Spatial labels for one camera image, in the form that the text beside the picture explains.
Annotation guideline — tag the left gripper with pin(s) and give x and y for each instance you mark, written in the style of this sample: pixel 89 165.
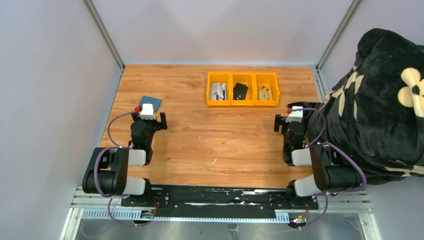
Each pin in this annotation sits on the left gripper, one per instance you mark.
pixel 159 125

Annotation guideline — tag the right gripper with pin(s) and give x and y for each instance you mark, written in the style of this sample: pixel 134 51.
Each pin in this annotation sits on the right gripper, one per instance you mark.
pixel 280 120

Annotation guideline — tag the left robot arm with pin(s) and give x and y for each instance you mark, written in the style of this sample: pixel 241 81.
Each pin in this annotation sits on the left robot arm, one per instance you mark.
pixel 107 171

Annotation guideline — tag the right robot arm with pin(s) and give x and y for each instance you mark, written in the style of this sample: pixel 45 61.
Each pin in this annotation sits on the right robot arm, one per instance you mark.
pixel 332 171

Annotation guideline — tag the gold cards stack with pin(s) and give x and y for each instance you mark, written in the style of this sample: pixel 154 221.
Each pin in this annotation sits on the gold cards stack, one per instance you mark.
pixel 265 94

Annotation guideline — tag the black cards stack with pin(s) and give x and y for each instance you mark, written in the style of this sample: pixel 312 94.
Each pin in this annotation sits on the black cards stack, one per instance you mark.
pixel 240 91

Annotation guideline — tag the white grey cards stack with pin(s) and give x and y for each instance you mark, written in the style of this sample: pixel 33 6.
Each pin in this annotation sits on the white grey cards stack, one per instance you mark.
pixel 218 91

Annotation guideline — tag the right yellow bin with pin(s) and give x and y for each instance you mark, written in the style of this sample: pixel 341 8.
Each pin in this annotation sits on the right yellow bin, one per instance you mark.
pixel 268 79

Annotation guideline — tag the middle yellow bin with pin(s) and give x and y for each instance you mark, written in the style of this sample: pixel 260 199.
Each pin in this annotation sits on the middle yellow bin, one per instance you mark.
pixel 248 79

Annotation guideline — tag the black floral plush blanket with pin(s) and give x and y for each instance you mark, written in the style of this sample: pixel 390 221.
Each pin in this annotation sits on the black floral plush blanket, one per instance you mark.
pixel 375 113

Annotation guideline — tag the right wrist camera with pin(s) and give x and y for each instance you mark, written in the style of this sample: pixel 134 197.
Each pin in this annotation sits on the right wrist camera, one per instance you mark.
pixel 295 115

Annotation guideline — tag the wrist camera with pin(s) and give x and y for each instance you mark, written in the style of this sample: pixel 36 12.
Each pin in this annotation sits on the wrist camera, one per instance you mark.
pixel 295 115
pixel 147 112

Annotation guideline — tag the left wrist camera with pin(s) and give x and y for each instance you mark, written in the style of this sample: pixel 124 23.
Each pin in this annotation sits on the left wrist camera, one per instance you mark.
pixel 147 112

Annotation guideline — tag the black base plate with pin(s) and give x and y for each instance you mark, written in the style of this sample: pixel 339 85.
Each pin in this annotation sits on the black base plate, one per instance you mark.
pixel 219 202

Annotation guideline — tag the aluminium frame rail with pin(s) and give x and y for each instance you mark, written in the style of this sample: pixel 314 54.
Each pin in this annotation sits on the aluminium frame rail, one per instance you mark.
pixel 340 216

